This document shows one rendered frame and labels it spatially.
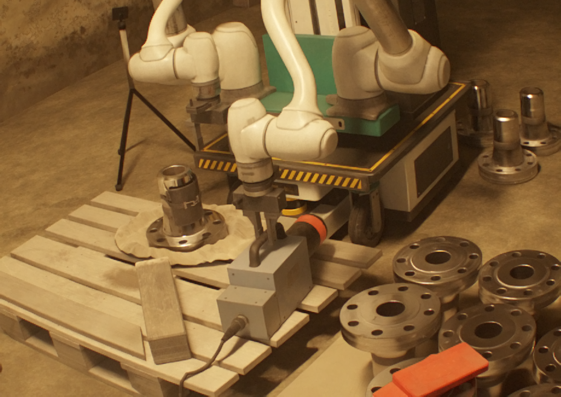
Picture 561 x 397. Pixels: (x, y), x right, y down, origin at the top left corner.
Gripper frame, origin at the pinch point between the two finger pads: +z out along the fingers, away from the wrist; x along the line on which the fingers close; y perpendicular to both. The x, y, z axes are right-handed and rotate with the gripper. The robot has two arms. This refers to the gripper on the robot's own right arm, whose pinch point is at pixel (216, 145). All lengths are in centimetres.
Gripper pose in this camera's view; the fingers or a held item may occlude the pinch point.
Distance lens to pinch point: 309.6
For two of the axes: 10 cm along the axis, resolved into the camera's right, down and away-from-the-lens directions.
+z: 1.4, 9.0, 4.2
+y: 5.4, -4.2, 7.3
